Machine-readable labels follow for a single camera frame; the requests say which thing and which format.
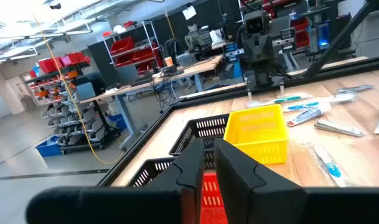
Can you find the blue floor bin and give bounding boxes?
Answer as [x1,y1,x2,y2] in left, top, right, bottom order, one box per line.
[35,135,63,157]
[108,113,128,132]

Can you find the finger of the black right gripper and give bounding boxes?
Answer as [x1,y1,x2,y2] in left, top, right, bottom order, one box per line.
[223,42,245,65]
[279,27,298,52]

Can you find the red bin shelf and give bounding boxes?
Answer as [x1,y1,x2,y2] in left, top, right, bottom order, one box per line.
[290,17,311,49]

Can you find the yellow hanging cable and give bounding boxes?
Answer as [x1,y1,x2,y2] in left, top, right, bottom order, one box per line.
[32,15,126,165]

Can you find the black plastic basket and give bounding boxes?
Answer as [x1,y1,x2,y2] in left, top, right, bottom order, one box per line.
[169,113,230,170]
[126,157,177,187]

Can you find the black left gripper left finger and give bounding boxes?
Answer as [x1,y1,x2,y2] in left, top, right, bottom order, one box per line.
[145,138,205,224]

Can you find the black diagonal frame strut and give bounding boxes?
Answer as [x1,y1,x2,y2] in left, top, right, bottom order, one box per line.
[304,0,379,78]

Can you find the yellow plastic basket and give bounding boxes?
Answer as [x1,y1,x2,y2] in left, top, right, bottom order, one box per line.
[223,104,290,165]

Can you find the white wire shelf red bins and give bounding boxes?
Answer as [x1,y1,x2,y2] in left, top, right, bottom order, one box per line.
[101,20,164,75]

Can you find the blue lit device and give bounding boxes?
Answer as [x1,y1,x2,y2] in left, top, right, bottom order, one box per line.
[316,21,330,50]

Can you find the wooden top desk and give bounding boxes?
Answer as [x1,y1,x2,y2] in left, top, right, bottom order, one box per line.
[79,54,224,150]

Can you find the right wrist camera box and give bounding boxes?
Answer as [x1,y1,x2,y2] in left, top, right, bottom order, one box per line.
[243,11,273,35]

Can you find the red plastic basket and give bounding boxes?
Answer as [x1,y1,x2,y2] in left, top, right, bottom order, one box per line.
[200,172,229,224]

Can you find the bin rack with red bins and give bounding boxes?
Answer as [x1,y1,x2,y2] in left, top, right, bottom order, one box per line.
[24,52,121,156]

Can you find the blue white toothbrush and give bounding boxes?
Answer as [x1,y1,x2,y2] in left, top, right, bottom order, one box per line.
[282,93,357,113]
[304,141,349,187]

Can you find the dark desk monitor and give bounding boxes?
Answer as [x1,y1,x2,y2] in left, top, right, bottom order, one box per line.
[71,72,106,101]

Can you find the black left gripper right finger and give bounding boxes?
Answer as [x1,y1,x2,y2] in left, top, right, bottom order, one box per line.
[213,138,307,224]

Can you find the white hanging sign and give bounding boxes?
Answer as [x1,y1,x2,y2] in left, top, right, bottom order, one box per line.
[182,5,197,21]

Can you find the black backpack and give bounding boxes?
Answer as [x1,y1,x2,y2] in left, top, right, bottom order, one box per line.
[162,37,184,60]

